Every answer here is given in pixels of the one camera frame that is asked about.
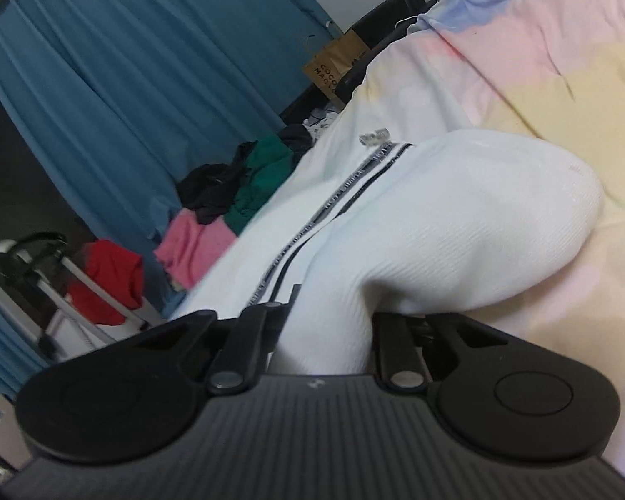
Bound patterned white cloth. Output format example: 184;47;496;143
302;108;345;137

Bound wide blue curtain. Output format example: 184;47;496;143
0;0;345;318

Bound dark window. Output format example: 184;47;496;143
0;70;101;251

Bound green cloth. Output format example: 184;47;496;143
226;135;303;235

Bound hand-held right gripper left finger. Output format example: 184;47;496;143
135;284;301;395

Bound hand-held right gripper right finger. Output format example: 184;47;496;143
371;311;508;391

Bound black sofa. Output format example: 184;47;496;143
278;0;438;120

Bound brown paper bag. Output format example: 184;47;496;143
303;21;370;108

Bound red cloth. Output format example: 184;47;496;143
67;240;147;326

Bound pink cloth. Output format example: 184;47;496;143
153;208;240;293

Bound white pants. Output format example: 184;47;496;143
169;130;605;376

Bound garment steamer stand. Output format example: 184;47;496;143
0;232;162;360

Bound pastel bed duvet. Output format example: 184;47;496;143
229;0;625;485

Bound narrow blue curtain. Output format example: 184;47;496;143
0;286;50;402

